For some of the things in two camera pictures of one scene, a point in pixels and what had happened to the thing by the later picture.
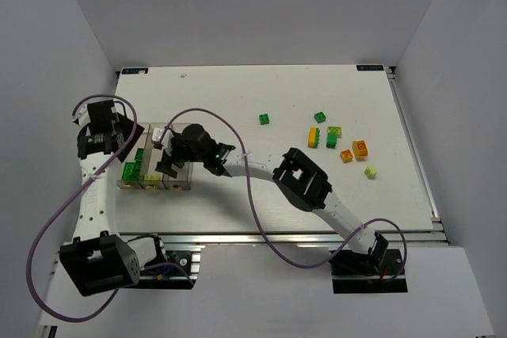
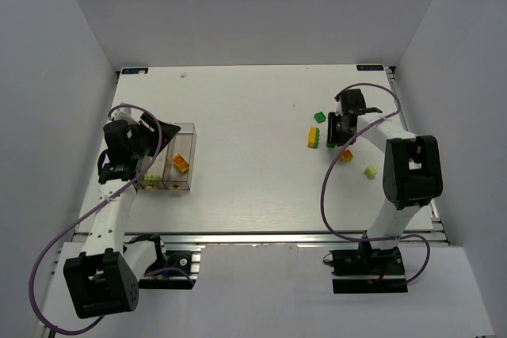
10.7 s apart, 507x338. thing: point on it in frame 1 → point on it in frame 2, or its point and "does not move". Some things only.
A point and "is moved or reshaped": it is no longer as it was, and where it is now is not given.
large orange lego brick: (360, 150) is moved or reshaped
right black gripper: (174, 153) → (333, 129)
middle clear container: (151, 176) does not move
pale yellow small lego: (371, 171) does not move
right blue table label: (370, 68) does not move
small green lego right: (319, 117) does not move
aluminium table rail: (278, 238) does not move
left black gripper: (120, 129) → (150, 134)
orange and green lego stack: (314, 137) does not move
